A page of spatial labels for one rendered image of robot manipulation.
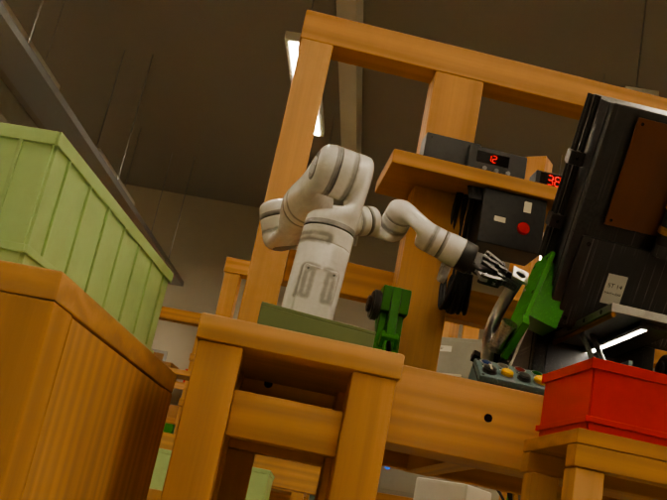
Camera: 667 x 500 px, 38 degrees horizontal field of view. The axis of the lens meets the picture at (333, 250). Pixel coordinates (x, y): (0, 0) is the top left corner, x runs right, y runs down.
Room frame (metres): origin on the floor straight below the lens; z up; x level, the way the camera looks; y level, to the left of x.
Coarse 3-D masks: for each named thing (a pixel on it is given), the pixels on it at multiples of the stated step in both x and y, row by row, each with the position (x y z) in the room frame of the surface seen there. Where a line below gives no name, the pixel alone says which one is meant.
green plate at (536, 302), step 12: (552, 252) 2.05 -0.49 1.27; (540, 264) 2.10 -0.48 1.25; (552, 264) 2.06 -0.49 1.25; (540, 276) 2.05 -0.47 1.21; (552, 276) 2.06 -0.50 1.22; (528, 288) 2.11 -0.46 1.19; (540, 288) 2.05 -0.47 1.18; (552, 288) 2.06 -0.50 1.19; (528, 300) 2.06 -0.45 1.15; (540, 300) 2.06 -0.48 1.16; (552, 300) 2.06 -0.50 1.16; (516, 312) 2.12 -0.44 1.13; (528, 312) 2.05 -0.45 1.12; (540, 312) 2.06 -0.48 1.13; (552, 312) 2.06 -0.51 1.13; (540, 324) 2.08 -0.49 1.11; (552, 324) 2.06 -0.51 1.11
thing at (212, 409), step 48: (192, 384) 1.44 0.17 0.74; (240, 384) 1.69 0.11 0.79; (384, 384) 1.45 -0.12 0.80; (192, 432) 1.44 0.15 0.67; (240, 432) 1.46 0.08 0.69; (288, 432) 1.46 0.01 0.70; (336, 432) 1.46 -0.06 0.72; (384, 432) 1.45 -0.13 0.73; (192, 480) 1.44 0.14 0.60; (336, 480) 1.45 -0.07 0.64
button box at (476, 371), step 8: (480, 360) 1.86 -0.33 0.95; (488, 360) 1.87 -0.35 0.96; (472, 368) 1.87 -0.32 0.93; (480, 368) 1.83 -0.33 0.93; (496, 368) 1.85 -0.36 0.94; (512, 368) 1.87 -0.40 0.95; (472, 376) 1.86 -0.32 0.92; (480, 376) 1.81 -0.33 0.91; (488, 376) 1.81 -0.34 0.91; (496, 376) 1.82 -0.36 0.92; (504, 376) 1.82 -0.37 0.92; (496, 384) 1.82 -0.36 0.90; (504, 384) 1.82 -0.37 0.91; (512, 384) 1.81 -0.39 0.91; (520, 384) 1.81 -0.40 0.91; (528, 384) 1.82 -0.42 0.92; (536, 384) 1.83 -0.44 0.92; (536, 392) 1.82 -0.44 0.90; (544, 392) 1.82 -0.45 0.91
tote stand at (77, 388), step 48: (0, 288) 1.08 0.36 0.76; (48, 288) 1.07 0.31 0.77; (0, 336) 1.08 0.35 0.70; (48, 336) 1.08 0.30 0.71; (96, 336) 1.27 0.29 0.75; (0, 384) 1.08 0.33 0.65; (48, 384) 1.12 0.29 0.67; (96, 384) 1.30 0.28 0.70; (144, 384) 1.54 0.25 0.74; (0, 432) 1.07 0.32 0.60; (48, 432) 1.17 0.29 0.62; (96, 432) 1.36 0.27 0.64; (144, 432) 1.62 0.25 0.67; (0, 480) 1.07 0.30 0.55; (48, 480) 1.21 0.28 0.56; (96, 480) 1.42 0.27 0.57; (144, 480) 1.70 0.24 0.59
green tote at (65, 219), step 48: (0, 144) 1.10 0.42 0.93; (48, 144) 1.09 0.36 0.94; (0, 192) 1.09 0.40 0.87; (48, 192) 1.10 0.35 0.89; (96, 192) 1.24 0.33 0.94; (0, 240) 1.09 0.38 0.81; (48, 240) 1.13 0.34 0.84; (96, 240) 1.30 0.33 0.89; (144, 240) 1.49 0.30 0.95; (96, 288) 1.35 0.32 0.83; (144, 288) 1.56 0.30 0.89; (144, 336) 1.63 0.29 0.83
